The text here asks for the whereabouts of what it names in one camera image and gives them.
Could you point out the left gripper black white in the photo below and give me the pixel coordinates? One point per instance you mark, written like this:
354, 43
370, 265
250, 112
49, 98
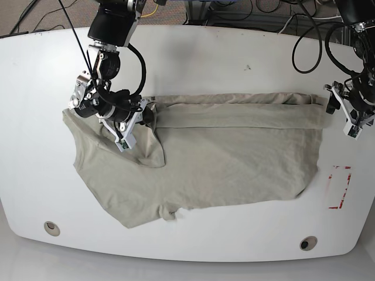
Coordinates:
357, 111

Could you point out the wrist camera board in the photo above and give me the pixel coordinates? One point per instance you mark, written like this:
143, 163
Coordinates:
352, 131
126, 143

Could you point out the table cable grommet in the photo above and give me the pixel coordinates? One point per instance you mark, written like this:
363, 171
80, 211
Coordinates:
52, 229
308, 243

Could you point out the red tape rectangle marking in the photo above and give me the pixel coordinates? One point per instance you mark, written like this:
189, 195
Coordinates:
338, 184

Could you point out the right table cable grommet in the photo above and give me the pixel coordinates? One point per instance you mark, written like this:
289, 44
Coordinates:
308, 243

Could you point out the beige grey t-shirt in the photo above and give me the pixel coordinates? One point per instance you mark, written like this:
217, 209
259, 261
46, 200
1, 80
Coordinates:
202, 151

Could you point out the left table cable grommet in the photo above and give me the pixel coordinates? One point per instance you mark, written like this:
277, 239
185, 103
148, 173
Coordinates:
52, 229

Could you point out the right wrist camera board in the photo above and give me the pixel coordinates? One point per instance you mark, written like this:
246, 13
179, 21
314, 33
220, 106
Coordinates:
126, 143

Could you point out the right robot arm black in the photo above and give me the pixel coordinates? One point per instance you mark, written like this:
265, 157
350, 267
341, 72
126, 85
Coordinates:
112, 27

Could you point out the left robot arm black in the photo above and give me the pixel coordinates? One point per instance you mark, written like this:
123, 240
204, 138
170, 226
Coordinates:
358, 17

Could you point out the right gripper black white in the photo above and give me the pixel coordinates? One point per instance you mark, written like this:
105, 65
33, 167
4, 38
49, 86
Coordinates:
120, 122

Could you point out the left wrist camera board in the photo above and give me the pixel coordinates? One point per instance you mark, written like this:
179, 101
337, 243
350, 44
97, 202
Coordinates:
352, 131

